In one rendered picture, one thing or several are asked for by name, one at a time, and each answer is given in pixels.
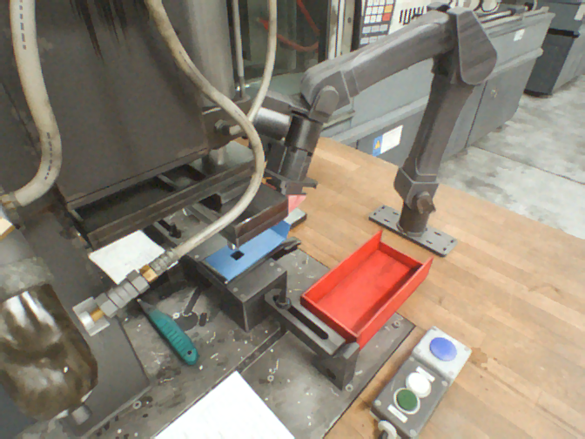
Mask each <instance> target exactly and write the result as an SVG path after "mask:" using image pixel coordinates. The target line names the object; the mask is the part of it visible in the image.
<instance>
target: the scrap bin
mask: <svg viewBox="0 0 585 439"><path fill-rule="evenodd" d="M382 232H383V229H380V230H379V231H378V232H377V233H376V234H374V235H373V236H372V237H371V238H370V239H368V240H367V241H366V242H364V243H363V244H362V245H361V246H360V247H358V248H357V249H356V250H354V251H353V252H352V253H351V254H349V255H348V256H347V257H346V258H345V259H343V261H341V262H340V263H339V264H338V265H337V266H335V267H334V268H333V269H332V270H330V271H329V272H328V273H327V274H325V275H324V276H323V277H322V278H320V279H319V280H318V281H317V282H315V283H314V284H313V285H312V286H310V287H309V288H308V289H307V290H306V291H305V292H304V293H303V294H301V295H300V305H301V306H302V307H304V308H305V309H306V310H308V311H309V312H310V313H312V314H313V315H314V316H316V317H317V318H318V319H320V320H321V321H322V322H324V323H325V324H326V325H327V326H328V327H329V328H331V329H332V330H333V331H335V332H336V333H337V334H339V335H340V336H341V337H343V338H344V339H345V340H346V343H345V344H348V343H349V344H350V343H353V342H356V343H358V344H359V345H360V350H361V349H362V348H363V347H365V345H366V344H367V343H368V342H369V341H370V340H371V339H372V338H373V337H374V335H375V334H376V333H377V332H378V331H379V330H380V329H381V328H382V327H383V325H384V324H385V323H386V322H387V321H388V320H389V319H390V318H391V317H392V315H393V314H394V313H395V312H396V311H397V310H398V309H399V308H400V306H401V305H402V304H403V303H404V302H405V301H406V300H407V299H408V298H409V296H410V295H411V294H412V293H413V292H414V291H415V290H416V289H417V288H418V286H419V285H420V284H421V283H422V282H423V281H424V280H425V279H426V277H427V275H428V273H429V270H430V267H431V265H432V262H433V259H434V256H433V255H432V256H431V257H430V258H429V259H428V260H427V261H426V262H425V263H422V262H420V261H418V260H416V259H415V258H413V257H411V256H409V255H407V254H405V253H403V252H402V251H400V250H398V249H396V248H394V247H392V246H390V245H388V244H387V243H385V242H384V241H382V240H381V236H382ZM345 344H344V345H345ZM360 350H359V351H360Z"/></svg>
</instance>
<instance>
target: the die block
mask: <svg viewBox="0 0 585 439"><path fill-rule="evenodd" d="M180 260H181V264H182V267H183V270H184V274H185V276H187V277H188V278H189V279H190V280H191V281H192V282H193V283H194V284H195V285H196V286H197V287H198V288H199V289H200V290H202V291H204V290H206V289H207V288H208V287H210V286H211V285H214V286H215V287H216V288H218V289H219V290H220V291H221V295H222V301H223V305H224V310H225V313H226V314H227V315H228V316H229V317H230V318H232V319H233V320H234V321H235V322H236V323H237V324H238V325H239V326H240V327H241V328H242V329H243V330H244V331H245V332H247V333H249V332H250V331H251V330H252V329H254V328H255V327H256V326H258V325H259V324H260V322H262V321H263V320H264V319H265V318H267V317H268V316H269V315H270V314H269V313H267V312H266V305H265V294H267V293H268V292H269V291H271V290H272V289H277V288H279V289H281V290H285V291H286V294H287V274H286V275H285V276H284V277H282V278H281V279H280V280H278V281H277V282H275V283H274V284H273V285H271V286H270V287H269V288H267V289H266V290H265V291H264V292H263V293H261V294H260V295H258V296H257V297H256V298H254V299H253V300H252V301H250V302H248V303H247V304H246V305H244V306H242V305H241V304H240V303H239V302H238V301H237V300H235V299H234V298H233V297H232V296H231V295H230V294H229V293H227V292H226V291H225V290H224V288H222V287H221V286H220V285H219V284H218V283H217V282H216V281H215V280H213V279H212V278H211V277H210V276H209V275H208V274H206V273H205V272H204V271H203V270H202V269H201V268H200V267H198V266H197V265H196V264H195V263H194V262H193V261H192V260H190V259H189V258H188V257H187V256H186V255H185V254H184V255H183V256H181V257H180Z"/></svg>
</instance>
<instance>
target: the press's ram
mask: <svg viewBox="0 0 585 439"><path fill-rule="evenodd" d="M253 172H254V155H253V151H252V150H251V149H249V148H247V147H245V146H243V145H241V144H239V143H237V142H235V141H233V140H232V141H230V142H227V143H225V144H223V145H219V146H217V147H214V148H212V151H211V152H210V153H209V156H205V157H203V158H200V159H196V160H194V161H192V162H190V163H188V164H185V165H182V166H180V167H177V168H175V169H172V170H170V171H168V172H165V173H162V174H160V175H158V176H156V177H153V178H151V179H148V180H145V181H143V182H141V183H138V184H136V185H134V186H130V187H128V188H125V189H124V190H121V191H119V192H115V193H113V194H111V195H109V196H106V197H104V198H102V199H98V200H96V201H94V202H91V203H90V204H87V205H85V206H81V207H79V208H77V209H74V210H72V211H70V212H67V213H68V215H69V217H70V219H71V222H72V224H73V226H74V227H75V229H76V230H77V231H78V232H79V234H80V235H81V236H82V237H83V238H84V240H85V241H86V242H87V243H88V244H89V246H90V247H91V248H92V249H93V250H94V251H95V252H96V251H98V250H100V249H102V248H104V247H107V246H109V245H110V244H112V243H114V242H116V241H118V240H121V239H122V238H124V237H126V236H128V235H130V234H133V233H135V232H137V231H139V230H141V229H143V228H145V227H147V226H149V225H151V224H153V223H155V222H157V221H159V220H161V219H163V218H166V217H168V216H170V215H172V214H174V213H176V212H178V211H180V210H182V209H183V212H184V214H185V215H186V216H191V215H195V216H196V217H197V218H199V219H200V220H202V221H203V222H204V223H206V224H207V225H208V226H209V225H211V224H212V223H214V222H215V221H216V220H218V219H220V218H221V217H223V216H224V215H225V214H226V213H228V212H229V211H230V210H231V209H232V208H234V207H235V206H236V205H237V203H238V202H239V201H240V200H241V198H242V197H243V195H244V194H245V192H246V190H247V188H248V186H249V185H250V183H251V181H252V177H251V176H252V175H253ZM288 216H289V198H288V197H287V196H285V195H284V194H282V193H280V192H278V191H276V190H274V189H273V188H271V187H270V186H267V185H266V184H264V183H262V182H261V183H260V185H259V189H258V191H257V192H256V194H255V196H254V197H253V199H252V201H251V202H250V204H249V205H248V206H247V208H246V209H245V210H244V211H243V212H242V213H241V214H240V215H239V216H238V217H237V218H236V219H235V220H234V221H232V222H231V223H230V224H229V225H227V226H226V227H224V228H223V229H221V230H220V231H218V233H219V234H220V235H221V236H223V237H224V238H225V239H226V240H227V245H228V247H229V249H230V250H233V251H236V250H238V249H240V247H241V246H242V245H244V244H245V243H246V242H248V241H249V240H252V239H253V238H255V237H256V236H258V235H260V234H261V233H263V232H264V231H266V230H267V229H269V228H271V227H272V226H274V225H276V224H278V223H279V222H280V221H281V220H284V219H285V218H287V217H288Z"/></svg>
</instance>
